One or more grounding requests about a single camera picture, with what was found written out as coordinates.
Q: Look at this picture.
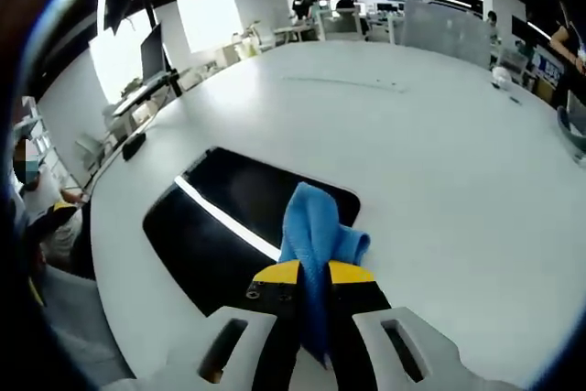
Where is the dark grey curved object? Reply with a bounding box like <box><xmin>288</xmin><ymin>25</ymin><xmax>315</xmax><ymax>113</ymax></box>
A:
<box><xmin>556</xmin><ymin>105</ymin><xmax>586</xmax><ymax>157</ymax></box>

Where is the frosted desk partition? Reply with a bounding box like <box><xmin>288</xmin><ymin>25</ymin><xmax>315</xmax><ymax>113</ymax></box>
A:
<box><xmin>405</xmin><ymin>0</ymin><xmax>494</xmax><ymax>70</ymax></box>

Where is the grey desk partition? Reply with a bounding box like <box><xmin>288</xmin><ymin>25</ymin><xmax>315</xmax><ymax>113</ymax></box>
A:
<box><xmin>318</xmin><ymin>5</ymin><xmax>367</xmax><ymax>42</ymax></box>

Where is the black computer monitor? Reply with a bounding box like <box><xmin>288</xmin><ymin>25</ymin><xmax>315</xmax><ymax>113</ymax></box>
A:
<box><xmin>139</xmin><ymin>22</ymin><xmax>166</xmax><ymax>83</ymax></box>

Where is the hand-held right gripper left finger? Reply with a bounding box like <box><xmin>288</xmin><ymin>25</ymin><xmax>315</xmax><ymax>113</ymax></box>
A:
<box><xmin>103</xmin><ymin>258</ymin><xmax>304</xmax><ymax>391</ymax></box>

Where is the black monitor stand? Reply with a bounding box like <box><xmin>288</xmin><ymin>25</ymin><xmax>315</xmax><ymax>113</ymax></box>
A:
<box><xmin>162</xmin><ymin>68</ymin><xmax>184</xmax><ymax>99</ymax></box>

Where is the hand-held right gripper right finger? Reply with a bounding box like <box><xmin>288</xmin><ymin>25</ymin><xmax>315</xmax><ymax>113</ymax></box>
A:
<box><xmin>325</xmin><ymin>260</ymin><xmax>523</xmax><ymax>391</ymax></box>

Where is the light grey office chair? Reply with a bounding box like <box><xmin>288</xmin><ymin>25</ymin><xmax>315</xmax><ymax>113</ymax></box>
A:
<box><xmin>40</xmin><ymin>266</ymin><xmax>136</xmax><ymax>386</ymax></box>

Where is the blue cleaning cloth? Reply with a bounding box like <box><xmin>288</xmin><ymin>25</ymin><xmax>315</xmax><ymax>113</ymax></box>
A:
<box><xmin>279</xmin><ymin>181</ymin><xmax>371</xmax><ymax>370</ymax></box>

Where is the black computer mouse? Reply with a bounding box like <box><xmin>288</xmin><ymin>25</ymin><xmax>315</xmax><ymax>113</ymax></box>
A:
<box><xmin>122</xmin><ymin>132</ymin><xmax>147</xmax><ymax>162</ymax></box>

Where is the grey monitor desk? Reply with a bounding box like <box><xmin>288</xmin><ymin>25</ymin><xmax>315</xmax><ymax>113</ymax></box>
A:
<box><xmin>112</xmin><ymin>74</ymin><xmax>170</xmax><ymax>118</ymax></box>

